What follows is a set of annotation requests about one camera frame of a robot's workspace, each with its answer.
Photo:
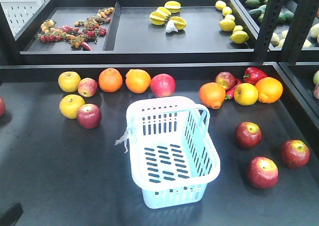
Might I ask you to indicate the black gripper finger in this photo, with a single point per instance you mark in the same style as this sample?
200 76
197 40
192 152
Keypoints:
10 215

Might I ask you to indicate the light blue plastic basket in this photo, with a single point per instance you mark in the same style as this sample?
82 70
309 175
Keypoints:
172 155

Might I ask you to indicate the orange right of basket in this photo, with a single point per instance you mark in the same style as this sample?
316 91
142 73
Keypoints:
212 95

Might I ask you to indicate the orange near front apples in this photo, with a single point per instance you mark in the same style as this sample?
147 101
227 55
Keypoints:
269 90

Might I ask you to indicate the yellow apple front left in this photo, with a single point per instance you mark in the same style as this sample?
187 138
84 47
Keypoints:
70 105

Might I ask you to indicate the yellow apple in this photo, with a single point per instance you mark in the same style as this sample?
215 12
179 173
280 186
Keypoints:
70 105
69 81

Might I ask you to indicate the dark red apple left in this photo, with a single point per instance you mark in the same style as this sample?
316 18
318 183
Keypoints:
89 116

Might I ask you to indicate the yellow apple back left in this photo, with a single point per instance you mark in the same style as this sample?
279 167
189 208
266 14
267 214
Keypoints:
69 81

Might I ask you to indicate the pinkish red apple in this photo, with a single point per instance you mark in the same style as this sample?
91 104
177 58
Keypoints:
87 87

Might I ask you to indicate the orange middle left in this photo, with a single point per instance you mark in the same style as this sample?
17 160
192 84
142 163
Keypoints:
110 80

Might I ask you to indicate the orange middle right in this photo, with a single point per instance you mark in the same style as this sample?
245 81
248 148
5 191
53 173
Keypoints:
137 80

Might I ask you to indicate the red apple beside oranges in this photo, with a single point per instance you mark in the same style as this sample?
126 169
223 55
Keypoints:
162 85

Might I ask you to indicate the white garlic bulb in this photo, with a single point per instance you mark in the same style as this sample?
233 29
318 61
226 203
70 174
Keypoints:
170 27

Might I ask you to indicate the red chili pepper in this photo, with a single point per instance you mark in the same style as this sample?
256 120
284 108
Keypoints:
230 92

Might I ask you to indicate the small red apple back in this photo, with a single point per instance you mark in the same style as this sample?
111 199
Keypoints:
226 80

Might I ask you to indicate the yellow round fruit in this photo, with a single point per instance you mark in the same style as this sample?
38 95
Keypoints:
246 94

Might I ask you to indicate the red bell pepper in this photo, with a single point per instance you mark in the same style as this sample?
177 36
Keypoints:
252 75

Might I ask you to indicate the black wooden display stand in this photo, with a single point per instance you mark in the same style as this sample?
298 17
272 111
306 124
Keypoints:
235 145

